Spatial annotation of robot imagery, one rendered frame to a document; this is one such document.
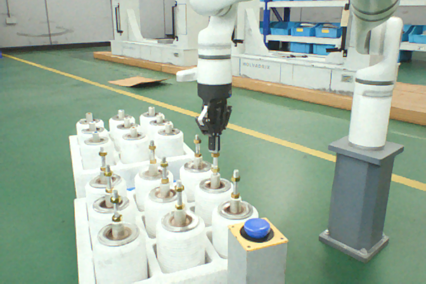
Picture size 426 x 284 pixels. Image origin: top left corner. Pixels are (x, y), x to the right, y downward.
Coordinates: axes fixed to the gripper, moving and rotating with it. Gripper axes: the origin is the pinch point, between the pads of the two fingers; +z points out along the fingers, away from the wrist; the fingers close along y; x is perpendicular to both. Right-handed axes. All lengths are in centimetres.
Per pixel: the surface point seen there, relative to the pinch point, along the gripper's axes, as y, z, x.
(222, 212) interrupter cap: -9.7, 10.5, -7.3
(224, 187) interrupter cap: -0.3, 10.4, -2.6
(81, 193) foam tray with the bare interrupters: -1, 24, 46
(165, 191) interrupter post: -10.0, 9.3, 6.7
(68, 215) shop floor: 1, 36, 56
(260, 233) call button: -23.1, 3.4, -21.0
